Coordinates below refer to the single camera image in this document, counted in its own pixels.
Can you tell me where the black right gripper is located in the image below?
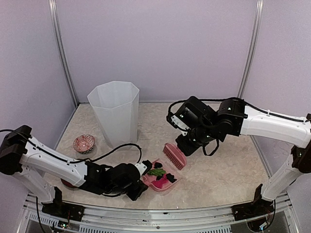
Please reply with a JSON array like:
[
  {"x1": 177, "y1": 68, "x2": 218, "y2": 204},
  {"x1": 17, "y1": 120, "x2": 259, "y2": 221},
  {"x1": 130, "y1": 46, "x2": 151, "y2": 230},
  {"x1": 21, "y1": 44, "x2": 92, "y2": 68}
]
[{"x1": 175, "y1": 122, "x2": 219, "y2": 157}]

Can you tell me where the pink hand brush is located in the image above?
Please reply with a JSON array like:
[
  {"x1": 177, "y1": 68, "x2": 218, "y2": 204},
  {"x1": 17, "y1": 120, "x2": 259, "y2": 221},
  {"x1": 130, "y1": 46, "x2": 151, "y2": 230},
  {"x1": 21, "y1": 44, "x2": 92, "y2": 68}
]
[{"x1": 163, "y1": 143, "x2": 187, "y2": 170}]

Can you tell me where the pink plastic dustpan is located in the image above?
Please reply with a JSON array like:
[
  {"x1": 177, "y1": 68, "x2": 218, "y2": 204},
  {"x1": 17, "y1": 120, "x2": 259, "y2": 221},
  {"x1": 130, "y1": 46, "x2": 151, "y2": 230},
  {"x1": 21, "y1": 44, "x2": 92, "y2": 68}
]
[{"x1": 142, "y1": 159, "x2": 181, "y2": 192}]

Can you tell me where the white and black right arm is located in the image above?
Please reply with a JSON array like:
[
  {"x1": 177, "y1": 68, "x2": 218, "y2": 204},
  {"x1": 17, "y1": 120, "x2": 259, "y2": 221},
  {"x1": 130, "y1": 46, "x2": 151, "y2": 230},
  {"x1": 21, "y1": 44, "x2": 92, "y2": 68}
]
[{"x1": 166, "y1": 96, "x2": 311, "y2": 216}]

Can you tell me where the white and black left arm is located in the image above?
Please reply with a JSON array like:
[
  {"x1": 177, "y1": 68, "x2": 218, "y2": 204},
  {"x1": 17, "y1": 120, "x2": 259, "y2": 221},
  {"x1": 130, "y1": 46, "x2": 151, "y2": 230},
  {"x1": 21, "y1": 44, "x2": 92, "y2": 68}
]
[{"x1": 0, "y1": 125, "x2": 153, "y2": 216}]

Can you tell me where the pile of coloured paper scraps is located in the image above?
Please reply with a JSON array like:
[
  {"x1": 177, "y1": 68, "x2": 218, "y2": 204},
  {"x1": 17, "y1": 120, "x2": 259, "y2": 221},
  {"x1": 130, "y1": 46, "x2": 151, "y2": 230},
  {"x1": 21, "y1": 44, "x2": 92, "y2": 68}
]
[{"x1": 144, "y1": 161, "x2": 178, "y2": 192}]

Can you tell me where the green paper scrap near dustpan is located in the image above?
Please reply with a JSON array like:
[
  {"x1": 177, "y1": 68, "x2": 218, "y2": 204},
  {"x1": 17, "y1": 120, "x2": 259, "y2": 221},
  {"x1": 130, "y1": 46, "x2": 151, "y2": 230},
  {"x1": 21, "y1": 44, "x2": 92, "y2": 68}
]
[{"x1": 147, "y1": 168, "x2": 166, "y2": 176}]

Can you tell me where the black paper scrap right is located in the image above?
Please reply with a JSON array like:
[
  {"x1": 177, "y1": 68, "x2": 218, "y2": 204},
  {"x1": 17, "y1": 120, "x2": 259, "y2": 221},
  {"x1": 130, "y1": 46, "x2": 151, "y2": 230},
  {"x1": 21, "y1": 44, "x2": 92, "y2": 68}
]
[{"x1": 166, "y1": 173, "x2": 177, "y2": 183}]

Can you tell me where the red floral lacquer bowl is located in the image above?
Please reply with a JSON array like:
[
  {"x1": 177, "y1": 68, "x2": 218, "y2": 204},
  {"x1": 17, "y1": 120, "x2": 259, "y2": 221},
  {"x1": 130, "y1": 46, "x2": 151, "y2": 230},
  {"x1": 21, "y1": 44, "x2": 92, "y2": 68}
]
[{"x1": 61, "y1": 179, "x2": 77, "y2": 189}]

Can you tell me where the red patterned glass bowl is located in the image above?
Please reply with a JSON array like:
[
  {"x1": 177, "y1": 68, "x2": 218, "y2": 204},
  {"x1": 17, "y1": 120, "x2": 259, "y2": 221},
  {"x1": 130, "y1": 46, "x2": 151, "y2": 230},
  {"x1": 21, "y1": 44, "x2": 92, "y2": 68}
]
[{"x1": 72, "y1": 134, "x2": 95, "y2": 154}]

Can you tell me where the translucent white plastic bin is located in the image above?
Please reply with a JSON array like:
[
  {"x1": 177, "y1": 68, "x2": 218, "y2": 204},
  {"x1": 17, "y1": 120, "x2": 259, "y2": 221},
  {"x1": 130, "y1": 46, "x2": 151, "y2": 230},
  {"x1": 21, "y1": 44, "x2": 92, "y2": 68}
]
[{"x1": 87, "y1": 81, "x2": 139, "y2": 149}]

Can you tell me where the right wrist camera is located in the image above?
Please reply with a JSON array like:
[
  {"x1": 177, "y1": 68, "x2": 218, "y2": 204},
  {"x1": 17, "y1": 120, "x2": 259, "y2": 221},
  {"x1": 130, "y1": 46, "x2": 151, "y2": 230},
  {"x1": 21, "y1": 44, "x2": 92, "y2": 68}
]
[{"x1": 166, "y1": 113, "x2": 190, "y2": 133}]

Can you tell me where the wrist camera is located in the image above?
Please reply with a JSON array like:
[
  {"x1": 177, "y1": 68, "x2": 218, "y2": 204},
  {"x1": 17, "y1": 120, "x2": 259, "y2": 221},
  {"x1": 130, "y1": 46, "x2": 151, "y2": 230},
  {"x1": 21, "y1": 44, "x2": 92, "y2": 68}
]
[
  {"x1": 135, "y1": 160, "x2": 153, "y2": 176},
  {"x1": 166, "y1": 113, "x2": 190, "y2": 133}
]

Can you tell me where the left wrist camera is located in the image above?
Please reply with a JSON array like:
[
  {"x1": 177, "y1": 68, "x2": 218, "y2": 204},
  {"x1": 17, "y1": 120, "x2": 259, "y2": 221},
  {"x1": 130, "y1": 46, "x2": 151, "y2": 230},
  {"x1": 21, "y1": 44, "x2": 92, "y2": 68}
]
[{"x1": 135, "y1": 160, "x2": 153, "y2": 176}]

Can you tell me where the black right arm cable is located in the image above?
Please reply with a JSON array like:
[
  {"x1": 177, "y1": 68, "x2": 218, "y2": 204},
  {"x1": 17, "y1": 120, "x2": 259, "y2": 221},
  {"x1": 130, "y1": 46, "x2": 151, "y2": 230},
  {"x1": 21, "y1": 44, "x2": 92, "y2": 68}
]
[{"x1": 168, "y1": 97, "x2": 311, "y2": 156}]

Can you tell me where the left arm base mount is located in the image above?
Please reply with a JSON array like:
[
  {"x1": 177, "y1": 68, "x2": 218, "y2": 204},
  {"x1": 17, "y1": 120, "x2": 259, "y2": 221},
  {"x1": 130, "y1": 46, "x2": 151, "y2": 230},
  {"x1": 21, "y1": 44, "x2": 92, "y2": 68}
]
[{"x1": 42, "y1": 186, "x2": 85, "y2": 222}]

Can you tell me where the aluminium front rail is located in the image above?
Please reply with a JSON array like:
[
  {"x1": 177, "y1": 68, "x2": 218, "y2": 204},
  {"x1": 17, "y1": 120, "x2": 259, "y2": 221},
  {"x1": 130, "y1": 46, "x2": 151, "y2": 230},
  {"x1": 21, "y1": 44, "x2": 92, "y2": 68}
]
[{"x1": 23, "y1": 194, "x2": 294, "y2": 233}]

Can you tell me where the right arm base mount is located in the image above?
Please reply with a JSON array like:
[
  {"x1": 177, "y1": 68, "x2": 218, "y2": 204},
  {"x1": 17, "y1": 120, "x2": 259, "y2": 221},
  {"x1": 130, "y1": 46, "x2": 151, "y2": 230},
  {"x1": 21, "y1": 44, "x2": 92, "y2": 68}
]
[{"x1": 231, "y1": 184, "x2": 275, "y2": 221}]

